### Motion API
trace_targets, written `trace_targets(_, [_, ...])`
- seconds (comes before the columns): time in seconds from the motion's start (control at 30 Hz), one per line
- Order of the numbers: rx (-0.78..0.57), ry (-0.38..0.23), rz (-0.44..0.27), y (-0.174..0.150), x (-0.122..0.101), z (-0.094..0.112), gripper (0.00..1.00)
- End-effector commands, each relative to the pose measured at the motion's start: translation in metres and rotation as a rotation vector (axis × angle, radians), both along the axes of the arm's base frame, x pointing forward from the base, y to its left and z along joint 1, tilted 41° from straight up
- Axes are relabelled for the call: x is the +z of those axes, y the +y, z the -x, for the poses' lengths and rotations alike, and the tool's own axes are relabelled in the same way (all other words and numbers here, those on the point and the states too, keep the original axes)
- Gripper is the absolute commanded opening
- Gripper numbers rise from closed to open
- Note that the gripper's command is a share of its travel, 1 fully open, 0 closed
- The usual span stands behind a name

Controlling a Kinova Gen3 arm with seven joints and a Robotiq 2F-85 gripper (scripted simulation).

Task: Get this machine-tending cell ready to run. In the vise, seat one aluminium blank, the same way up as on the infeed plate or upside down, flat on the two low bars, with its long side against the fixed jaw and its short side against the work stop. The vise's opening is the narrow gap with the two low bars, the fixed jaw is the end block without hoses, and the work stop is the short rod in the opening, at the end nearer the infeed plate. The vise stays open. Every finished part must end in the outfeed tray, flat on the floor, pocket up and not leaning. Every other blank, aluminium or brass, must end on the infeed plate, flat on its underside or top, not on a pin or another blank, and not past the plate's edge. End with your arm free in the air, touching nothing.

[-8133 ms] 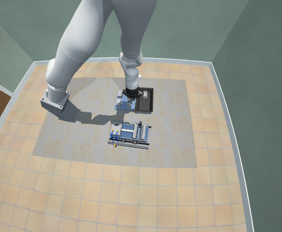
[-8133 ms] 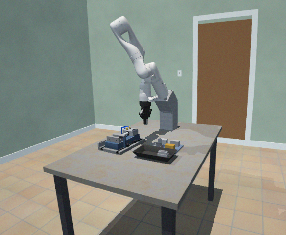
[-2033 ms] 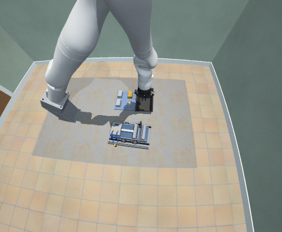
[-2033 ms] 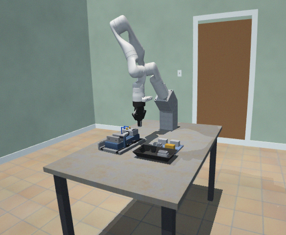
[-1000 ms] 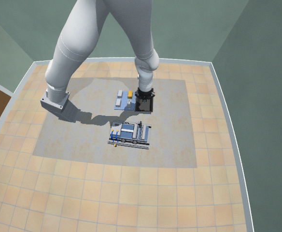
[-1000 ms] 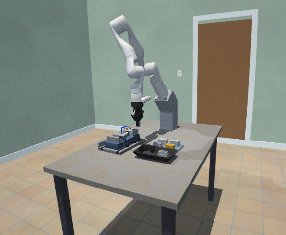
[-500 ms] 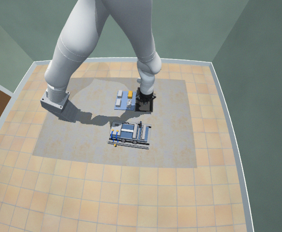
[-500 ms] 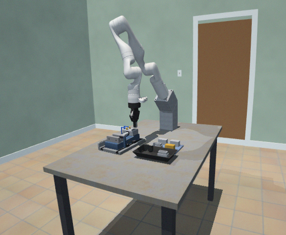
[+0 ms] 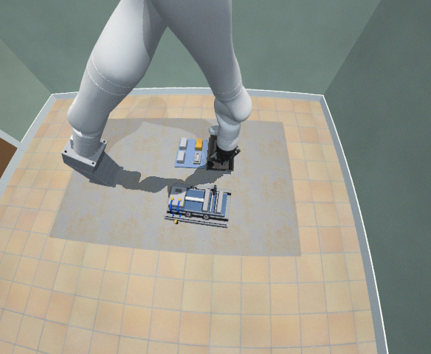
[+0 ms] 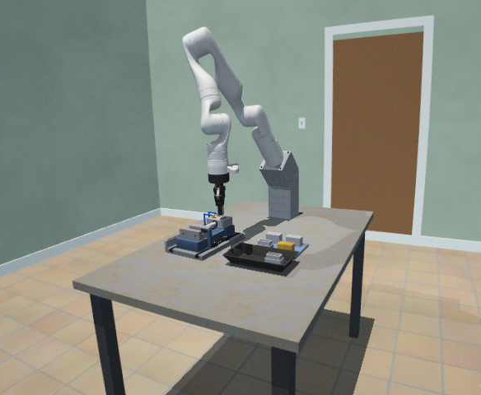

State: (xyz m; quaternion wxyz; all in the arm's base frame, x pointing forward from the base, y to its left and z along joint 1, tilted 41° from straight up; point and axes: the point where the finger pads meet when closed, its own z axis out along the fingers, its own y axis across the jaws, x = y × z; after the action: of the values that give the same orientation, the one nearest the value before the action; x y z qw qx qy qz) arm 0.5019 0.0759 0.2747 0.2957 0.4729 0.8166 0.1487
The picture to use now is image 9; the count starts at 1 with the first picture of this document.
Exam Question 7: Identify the yellow rectangular block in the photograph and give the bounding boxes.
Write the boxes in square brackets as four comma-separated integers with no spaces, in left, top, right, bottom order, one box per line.
[196,139,203,151]

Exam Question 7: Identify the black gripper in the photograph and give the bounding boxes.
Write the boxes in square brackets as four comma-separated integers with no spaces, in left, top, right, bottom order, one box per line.
[210,143,241,166]

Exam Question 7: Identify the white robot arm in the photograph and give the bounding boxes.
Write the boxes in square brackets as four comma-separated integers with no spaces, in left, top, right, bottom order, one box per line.
[67,0,252,157]

